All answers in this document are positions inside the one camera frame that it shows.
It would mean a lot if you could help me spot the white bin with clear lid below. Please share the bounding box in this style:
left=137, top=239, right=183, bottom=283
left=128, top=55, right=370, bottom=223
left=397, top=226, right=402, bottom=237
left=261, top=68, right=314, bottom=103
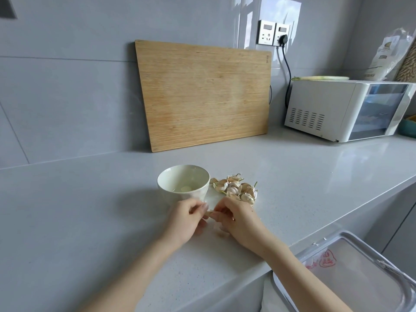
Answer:
left=272, top=231, right=416, bottom=312

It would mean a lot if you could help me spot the pile of unpeeled garlic cloves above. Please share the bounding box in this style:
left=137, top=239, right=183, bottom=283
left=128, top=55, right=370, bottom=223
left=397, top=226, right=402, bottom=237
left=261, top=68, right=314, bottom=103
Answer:
left=210, top=174, right=259, bottom=206

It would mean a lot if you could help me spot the wooden cutting board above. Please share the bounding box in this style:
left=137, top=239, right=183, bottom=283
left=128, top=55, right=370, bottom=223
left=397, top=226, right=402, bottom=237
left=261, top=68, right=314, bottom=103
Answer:
left=135, top=40, right=273, bottom=153

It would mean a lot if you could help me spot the white ceramic bowl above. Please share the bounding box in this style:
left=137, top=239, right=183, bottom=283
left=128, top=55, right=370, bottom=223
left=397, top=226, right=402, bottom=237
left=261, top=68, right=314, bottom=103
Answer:
left=157, top=164, right=211, bottom=203

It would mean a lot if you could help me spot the white microwave oven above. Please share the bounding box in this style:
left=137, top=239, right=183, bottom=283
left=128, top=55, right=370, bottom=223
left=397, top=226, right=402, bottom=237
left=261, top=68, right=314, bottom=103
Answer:
left=284, top=80, right=416, bottom=143

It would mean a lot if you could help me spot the person's right hand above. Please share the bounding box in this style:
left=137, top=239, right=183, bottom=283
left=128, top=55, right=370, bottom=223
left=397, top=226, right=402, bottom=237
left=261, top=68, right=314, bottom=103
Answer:
left=208, top=197, right=271, bottom=257

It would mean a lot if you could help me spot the white wall socket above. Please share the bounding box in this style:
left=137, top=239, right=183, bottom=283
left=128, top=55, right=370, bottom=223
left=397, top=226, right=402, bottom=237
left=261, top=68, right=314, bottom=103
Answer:
left=273, top=23, right=291, bottom=48
left=256, top=20, right=276, bottom=46

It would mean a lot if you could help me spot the teal bowl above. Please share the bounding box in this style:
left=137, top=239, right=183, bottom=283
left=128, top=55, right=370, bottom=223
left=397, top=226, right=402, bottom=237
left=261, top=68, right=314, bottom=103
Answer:
left=398, top=115, right=416, bottom=139

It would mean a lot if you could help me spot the clear plastic bag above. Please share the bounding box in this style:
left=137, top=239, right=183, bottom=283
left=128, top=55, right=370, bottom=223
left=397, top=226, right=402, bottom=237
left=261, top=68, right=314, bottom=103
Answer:
left=364, top=28, right=414, bottom=82

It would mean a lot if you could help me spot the person's right forearm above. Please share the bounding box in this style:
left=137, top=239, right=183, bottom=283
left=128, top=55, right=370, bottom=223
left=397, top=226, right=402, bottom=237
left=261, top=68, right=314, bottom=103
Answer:
left=250, top=237, right=353, bottom=312

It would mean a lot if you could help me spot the person's left hand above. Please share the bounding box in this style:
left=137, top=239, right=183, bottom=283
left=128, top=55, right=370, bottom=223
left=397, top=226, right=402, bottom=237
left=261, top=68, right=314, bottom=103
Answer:
left=161, top=197, right=209, bottom=248

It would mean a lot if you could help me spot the woven straw item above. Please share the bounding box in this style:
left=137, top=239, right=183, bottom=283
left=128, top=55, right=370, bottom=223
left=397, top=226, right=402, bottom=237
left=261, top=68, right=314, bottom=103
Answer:
left=395, top=38, right=416, bottom=83

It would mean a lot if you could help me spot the grey base cabinet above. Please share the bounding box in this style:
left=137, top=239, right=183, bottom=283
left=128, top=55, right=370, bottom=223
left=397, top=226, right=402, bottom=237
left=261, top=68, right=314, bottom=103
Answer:
left=364, top=192, right=416, bottom=279

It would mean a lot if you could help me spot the black power cable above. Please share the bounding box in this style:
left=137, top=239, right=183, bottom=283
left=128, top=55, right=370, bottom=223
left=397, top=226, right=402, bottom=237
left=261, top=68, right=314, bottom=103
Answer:
left=281, top=45, right=294, bottom=109

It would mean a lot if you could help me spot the person's left forearm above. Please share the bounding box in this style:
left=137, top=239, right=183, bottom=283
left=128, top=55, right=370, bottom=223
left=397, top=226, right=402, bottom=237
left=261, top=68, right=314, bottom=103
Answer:
left=78, top=235, right=186, bottom=312

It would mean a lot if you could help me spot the pale flat plate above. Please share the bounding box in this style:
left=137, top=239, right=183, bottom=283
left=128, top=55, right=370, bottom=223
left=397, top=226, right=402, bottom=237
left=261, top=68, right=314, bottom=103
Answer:
left=291, top=75, right=350, bottom=82

